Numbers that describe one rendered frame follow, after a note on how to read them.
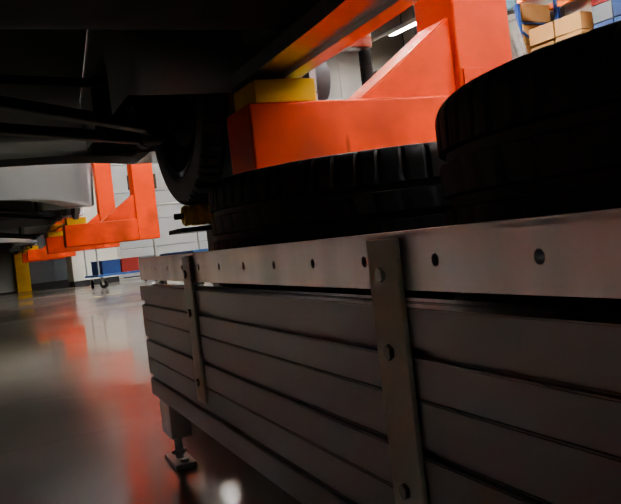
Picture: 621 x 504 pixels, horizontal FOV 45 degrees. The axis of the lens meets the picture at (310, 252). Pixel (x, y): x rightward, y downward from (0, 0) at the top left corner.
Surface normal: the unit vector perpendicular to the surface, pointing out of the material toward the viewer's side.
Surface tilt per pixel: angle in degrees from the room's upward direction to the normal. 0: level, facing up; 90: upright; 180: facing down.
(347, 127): 90
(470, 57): 90
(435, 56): 90
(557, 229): 90
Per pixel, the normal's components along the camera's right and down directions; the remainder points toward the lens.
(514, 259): -0.91, 0.11
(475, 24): 0.39, -0.03
